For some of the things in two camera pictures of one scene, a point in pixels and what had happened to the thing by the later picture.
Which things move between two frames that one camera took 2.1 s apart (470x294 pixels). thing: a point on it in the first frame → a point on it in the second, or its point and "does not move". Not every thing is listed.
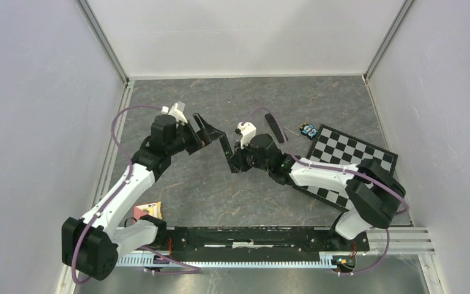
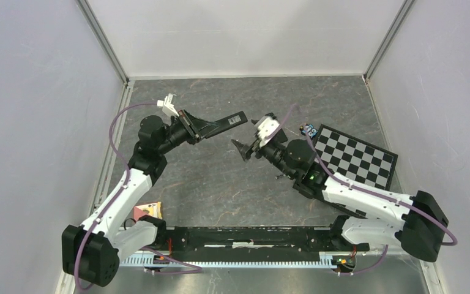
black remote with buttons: [226, 146] → [227, 123]
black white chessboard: [331, 145] does not move
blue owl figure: [308, 130] does not move
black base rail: [253, 241] does not move
